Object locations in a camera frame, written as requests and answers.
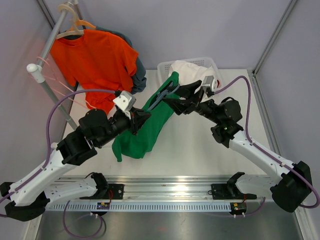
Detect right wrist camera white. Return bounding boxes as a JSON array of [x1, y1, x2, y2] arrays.
[[201, 75, 219, 97]]

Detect orange t shirt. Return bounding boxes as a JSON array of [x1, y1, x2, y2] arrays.
[[50, 29, 139, 113]]

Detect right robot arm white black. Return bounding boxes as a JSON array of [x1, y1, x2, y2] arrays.
[[162, 81, 313, 213]]

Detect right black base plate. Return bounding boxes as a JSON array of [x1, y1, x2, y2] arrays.
[[208, 183, 257, 200]]

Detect pink wire hanger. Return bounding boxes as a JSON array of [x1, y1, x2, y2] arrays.
[[26, 56, 96, 109]]

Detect blue hanger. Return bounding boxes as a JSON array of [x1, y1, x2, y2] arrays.
[[146, 81, 180, 111]]

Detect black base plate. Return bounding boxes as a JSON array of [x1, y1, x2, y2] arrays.
[[102, 183, 125, 201], [208, 183, 257, 200]]

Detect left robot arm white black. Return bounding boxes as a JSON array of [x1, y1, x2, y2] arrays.
[[0, 107, 151, 222]]

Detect white t shirt red print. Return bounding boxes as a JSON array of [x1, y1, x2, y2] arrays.
[[168, 60, 222, 86]]

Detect white slotted cable duct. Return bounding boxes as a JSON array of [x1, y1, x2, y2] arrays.
[[47, 201, 231, 212]]

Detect white metal clothes rack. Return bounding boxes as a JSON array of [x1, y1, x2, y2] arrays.
[[26, 0, 78, 131]]

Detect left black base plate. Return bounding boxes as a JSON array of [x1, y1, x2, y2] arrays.
[[102, 183, 125, 201]]

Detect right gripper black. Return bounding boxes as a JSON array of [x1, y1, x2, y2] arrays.
[[162, 80, 223, 125]]

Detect aluminium mounting rail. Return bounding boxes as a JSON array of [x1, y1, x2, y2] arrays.
[[47, 174, 276, 202]]

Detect green t shirt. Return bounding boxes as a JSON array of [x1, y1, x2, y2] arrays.
[[110, 71, 181, 163]]

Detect white plastic basket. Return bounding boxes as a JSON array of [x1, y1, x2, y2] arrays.
[[157, 57, 223, 81]]

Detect blue grey t shirt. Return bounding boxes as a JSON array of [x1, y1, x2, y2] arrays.
[[95, 26, 147, 95]]

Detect beige hanger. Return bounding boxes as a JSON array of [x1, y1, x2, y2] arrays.
[[56, 1, 84, 40]]

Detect orange hanger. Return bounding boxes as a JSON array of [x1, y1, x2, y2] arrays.
[[75, 19, 96, 30]]

